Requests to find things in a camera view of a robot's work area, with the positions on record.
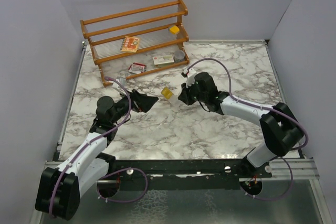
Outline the orange wooden shelf rack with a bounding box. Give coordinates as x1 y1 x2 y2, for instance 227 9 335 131
80 0 190 87

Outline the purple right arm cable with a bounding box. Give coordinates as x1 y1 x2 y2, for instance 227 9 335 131
183 58 309 201

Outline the yellow clear pill organizer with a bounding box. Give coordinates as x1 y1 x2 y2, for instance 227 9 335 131
161 87 180 104

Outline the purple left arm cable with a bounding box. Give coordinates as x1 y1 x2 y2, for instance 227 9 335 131
48 76 148 217

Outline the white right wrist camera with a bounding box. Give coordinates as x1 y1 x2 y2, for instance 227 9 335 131
182 68 197 88

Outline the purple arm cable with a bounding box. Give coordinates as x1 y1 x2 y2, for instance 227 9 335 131
48 76 148 217
183 58 309 201

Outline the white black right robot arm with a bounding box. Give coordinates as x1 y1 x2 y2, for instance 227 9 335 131
178 69 304 177

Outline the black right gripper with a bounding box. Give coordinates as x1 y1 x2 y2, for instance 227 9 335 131
178 79 208 106

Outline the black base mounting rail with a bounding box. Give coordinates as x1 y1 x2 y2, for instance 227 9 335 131
95 154 271 192

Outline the green stapler box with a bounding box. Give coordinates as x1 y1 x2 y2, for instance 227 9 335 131
153 55 175 68

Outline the red white staple box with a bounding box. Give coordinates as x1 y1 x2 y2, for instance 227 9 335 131
128 62 146 74

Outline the orange spiral notebook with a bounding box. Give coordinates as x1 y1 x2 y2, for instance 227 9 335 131
120 36 140 53

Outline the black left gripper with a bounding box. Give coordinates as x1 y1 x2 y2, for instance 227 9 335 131
111 88 159 124

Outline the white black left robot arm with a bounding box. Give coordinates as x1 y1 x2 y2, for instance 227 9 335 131
35 90 158 220

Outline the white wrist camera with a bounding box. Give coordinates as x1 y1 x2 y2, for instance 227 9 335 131
182 68 197 88
111 77 127 92

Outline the yellow sticky note block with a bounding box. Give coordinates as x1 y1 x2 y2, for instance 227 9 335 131
169 25 180 35

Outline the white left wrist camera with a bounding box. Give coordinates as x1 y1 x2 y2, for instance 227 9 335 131
111 77 127 92

